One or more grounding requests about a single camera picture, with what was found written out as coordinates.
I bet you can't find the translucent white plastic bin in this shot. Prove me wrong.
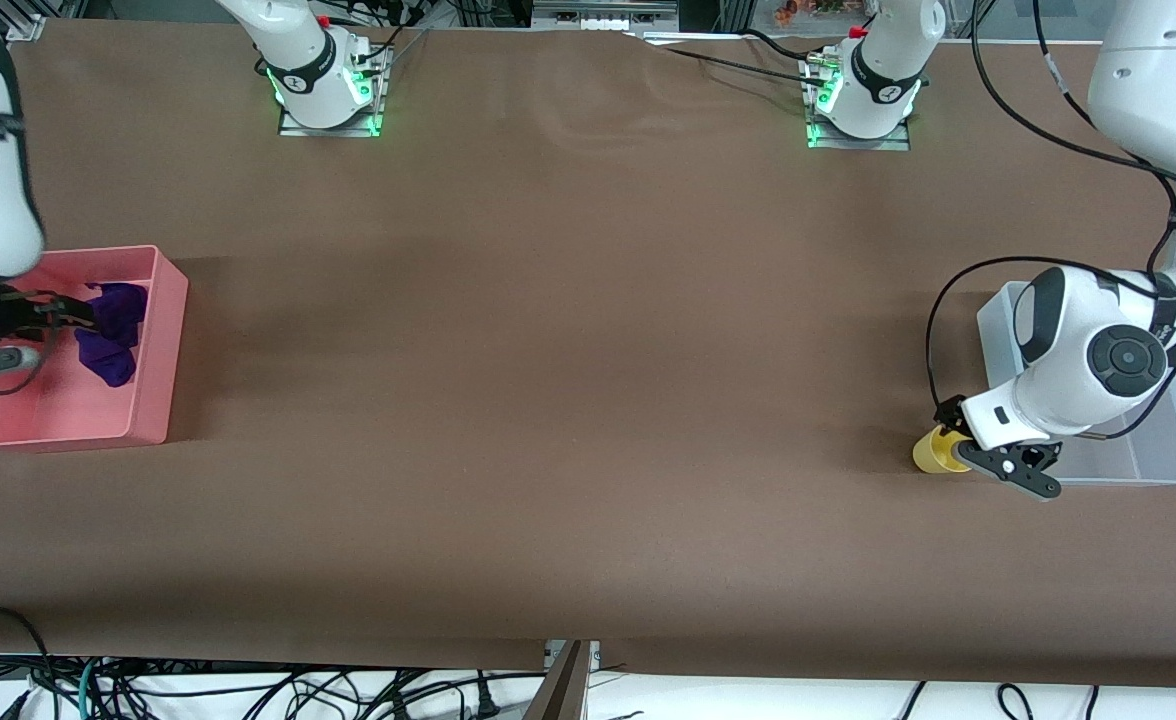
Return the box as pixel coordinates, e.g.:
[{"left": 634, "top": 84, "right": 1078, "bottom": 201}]
[{"left": 976, "top": 280, "right": 1176, "bottom": 487}]

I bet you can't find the white power strip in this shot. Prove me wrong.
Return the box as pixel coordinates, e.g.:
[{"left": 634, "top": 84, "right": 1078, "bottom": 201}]
[{"left": 531, "top": 0, "right": 681, "bottom": 33}]

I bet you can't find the aluminium frame profile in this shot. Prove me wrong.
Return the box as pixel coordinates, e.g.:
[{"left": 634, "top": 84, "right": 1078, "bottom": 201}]
[{"left": 3, "top": 0, "right": 49, "bottom": 43}]

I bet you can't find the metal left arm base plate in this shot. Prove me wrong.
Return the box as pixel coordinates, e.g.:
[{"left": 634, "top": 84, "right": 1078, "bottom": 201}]
[{"left": 806, "top": 50, "right": 914, "bottom": 153}]

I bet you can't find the pink plastic bin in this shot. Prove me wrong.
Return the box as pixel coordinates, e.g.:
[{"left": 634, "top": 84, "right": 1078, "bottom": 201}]
[{"left": 0, "top": 244, "right": 190, "bottom": 453}]

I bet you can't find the yellow cup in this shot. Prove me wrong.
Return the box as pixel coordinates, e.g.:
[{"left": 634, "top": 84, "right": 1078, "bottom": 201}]
[{"left": 911, "top": 424, "right": 974, "bottom": 476}]

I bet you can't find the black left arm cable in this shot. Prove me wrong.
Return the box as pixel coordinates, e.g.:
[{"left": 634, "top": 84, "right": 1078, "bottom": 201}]
[{"left": 926, "top": 0, "right": 1176, "bottom": 441}]

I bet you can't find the short black table cable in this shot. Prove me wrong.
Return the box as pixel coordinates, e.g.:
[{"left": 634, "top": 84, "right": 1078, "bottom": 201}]
[{"left": 743, "top": 28, "right": 834, "bottom": 63}]

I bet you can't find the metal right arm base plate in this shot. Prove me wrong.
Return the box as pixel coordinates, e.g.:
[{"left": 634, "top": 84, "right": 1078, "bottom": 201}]
[{"left": 276, "top": 40, "right": 389, "bottom": 139}]

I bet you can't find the brown table cover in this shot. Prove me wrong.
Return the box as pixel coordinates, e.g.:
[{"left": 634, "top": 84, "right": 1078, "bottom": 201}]
[{"left": 0, "top": 18, "right": 1176, "bottom": 691}]

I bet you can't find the orange background object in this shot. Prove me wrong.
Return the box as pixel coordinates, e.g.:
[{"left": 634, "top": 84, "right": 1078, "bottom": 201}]
[{"left": 773, "top": 0, "right": 849, "bottom": 26}]

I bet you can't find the looped black floor cable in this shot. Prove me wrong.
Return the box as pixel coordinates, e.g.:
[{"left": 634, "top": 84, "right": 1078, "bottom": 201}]
[{"left": 0, "top": 604, "right": 54, "bottom": 701}]

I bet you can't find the purple cloth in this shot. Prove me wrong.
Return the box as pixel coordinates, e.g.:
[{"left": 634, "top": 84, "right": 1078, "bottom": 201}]
[{"left": 75, "top": 282, "right": 149, "bottom": 389}]

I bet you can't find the long black table cable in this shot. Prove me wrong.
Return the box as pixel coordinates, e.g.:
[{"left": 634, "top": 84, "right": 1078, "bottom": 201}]
[{"left": 638, "top": 38, "right": 824, "bottom": 86}]

